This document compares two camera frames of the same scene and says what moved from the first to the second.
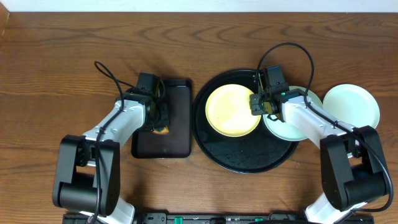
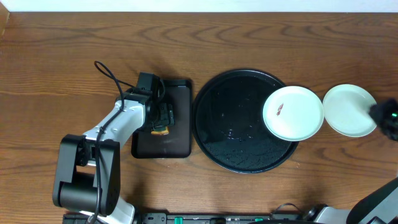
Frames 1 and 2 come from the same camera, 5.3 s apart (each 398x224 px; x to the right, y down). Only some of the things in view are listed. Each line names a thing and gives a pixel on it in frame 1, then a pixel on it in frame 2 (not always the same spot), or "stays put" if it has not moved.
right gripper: [255, 109] to [377, 111]
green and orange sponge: [161, 131] stays put
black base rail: [203, 218] stays put
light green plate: [353, 104] stays put
